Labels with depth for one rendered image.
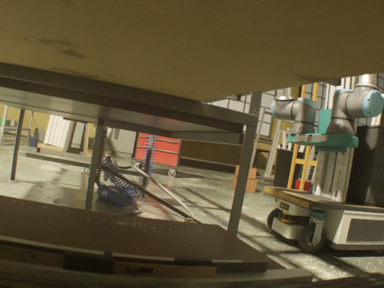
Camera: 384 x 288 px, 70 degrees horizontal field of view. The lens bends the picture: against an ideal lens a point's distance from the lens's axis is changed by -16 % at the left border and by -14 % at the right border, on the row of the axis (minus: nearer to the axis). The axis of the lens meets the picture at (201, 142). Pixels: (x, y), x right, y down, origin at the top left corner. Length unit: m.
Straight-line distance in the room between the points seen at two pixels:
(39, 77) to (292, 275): 0.66
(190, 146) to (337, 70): 9.16
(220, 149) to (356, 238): 8.18
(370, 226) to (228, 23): 1.86
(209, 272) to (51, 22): 0.37
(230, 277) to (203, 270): 0.04
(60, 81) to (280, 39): 0.55
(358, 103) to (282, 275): 1.41
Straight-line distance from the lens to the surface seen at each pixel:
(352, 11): 0.25
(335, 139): 1.85
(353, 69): 0.37
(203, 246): 0.67
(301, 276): 0.50
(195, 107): 0.79
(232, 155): 10.04
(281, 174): 5.95
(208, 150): 9.70
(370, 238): 2.09
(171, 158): 5.01
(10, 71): 0.78
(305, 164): 4.64
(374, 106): 1.79
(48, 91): 0.82
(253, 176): 4.85
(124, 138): 8.55
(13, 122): 7.36
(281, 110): 2.37
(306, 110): 2.29
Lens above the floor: 0.49
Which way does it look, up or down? 2 degrees up
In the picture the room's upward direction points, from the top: 10 degrees clockwise
